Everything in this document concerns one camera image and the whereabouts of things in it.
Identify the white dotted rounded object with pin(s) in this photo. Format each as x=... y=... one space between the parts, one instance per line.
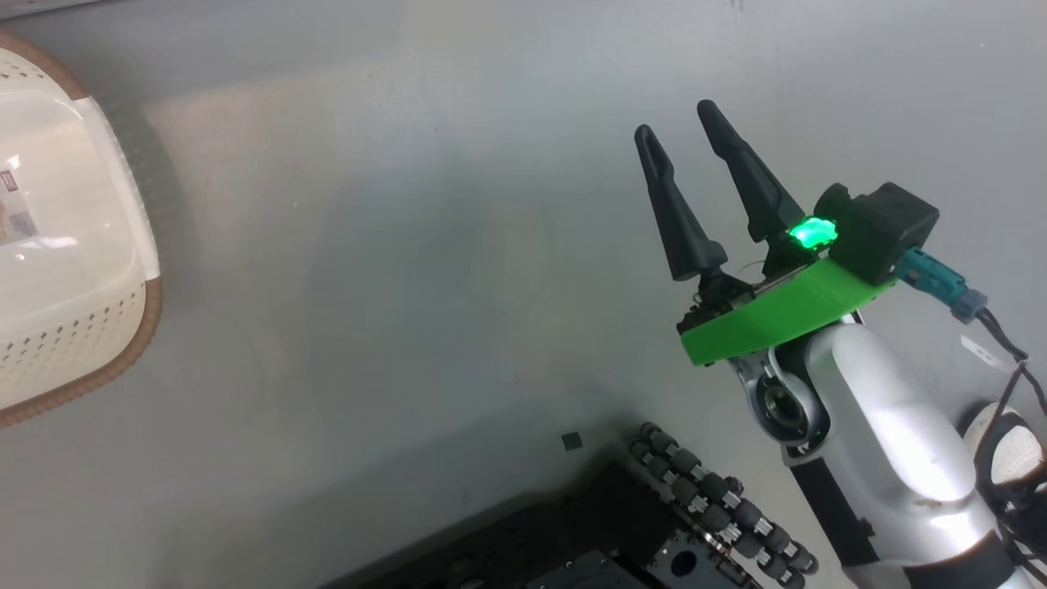
x=1018 y=446

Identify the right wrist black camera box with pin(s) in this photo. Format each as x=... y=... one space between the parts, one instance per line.
x=879 y=229

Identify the cream perforated laundry basket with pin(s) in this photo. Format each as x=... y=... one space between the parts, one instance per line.
x=90 y=360

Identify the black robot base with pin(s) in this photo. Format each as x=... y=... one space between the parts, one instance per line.
x=572 y=532

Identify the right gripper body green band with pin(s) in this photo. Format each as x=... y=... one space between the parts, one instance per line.
x=777 y=315

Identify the basket product label sticker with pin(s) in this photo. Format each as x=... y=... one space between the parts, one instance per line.
x=18 y=213

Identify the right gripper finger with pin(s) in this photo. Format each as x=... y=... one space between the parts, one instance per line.
x=683 y=229
x=757 y=188

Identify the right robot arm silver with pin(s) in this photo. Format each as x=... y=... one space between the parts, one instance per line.
x=891 y=425

